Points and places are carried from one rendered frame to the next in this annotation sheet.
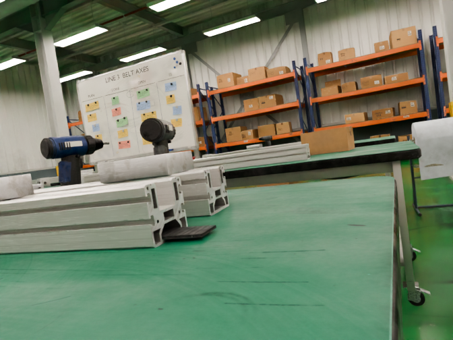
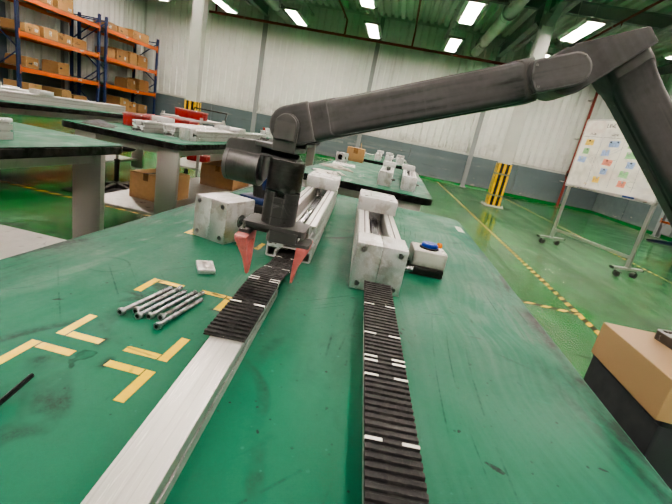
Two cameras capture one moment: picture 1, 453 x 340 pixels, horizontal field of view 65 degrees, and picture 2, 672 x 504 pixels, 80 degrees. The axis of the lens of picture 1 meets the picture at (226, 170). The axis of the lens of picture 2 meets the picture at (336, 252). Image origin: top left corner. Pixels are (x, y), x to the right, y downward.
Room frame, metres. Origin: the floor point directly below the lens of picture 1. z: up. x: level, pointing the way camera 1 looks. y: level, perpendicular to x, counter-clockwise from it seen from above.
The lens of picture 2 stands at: (1.18, 1.58, 1.06)
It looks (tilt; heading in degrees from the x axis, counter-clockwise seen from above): 17 degrees down; 249
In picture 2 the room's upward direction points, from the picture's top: 11 degrees clockwise
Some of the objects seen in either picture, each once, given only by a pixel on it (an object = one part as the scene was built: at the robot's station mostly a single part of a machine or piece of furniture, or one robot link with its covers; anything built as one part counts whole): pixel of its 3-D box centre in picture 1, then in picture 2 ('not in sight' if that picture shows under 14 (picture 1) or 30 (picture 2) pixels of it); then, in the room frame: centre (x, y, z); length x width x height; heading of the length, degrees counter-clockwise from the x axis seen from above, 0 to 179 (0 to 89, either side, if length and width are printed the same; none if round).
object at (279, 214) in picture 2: not in sight; (279, 211); (1.05, 0.94, 0.92); 0.10 x 0.07 x 0.07; 159
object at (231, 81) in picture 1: (259, 121); not in sight; (10.71, -1.18, 1.58); 2.83 x 0.98 x 3.15; 64
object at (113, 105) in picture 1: (141, 154); not in sight; (3.99, 0.91, 0.97); 1.50 x 0.50 x 1.95; 64
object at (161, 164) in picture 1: (147, 173); (323, 184); (0.75, 0.16, 0.87); 0.16 x 0.11 x 0.07; 69
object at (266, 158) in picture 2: not in sight; (282, 174); (1.05, 0.94, 0.98); 0.07 x 0.06 x 0.07; 153
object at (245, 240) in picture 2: not in sight; (258, 248); (1.07, 0.93, 0.85); 0.07 x 0.07 x 0.09; 69
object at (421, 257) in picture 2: not in sight; (422, 258); (0.65, 0.77, 0.81); 0.10 x 0.08 x 0.06; 159
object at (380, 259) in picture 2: not in sight; (383, 264); (0.81, 0.88, 0.83); 0.12 x 0.09 x 0.10; 159
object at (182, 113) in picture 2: not in sight; (194, 145); (1.29, -4.55, 0.50); 1.03 x 0.55 x 1.01; 69
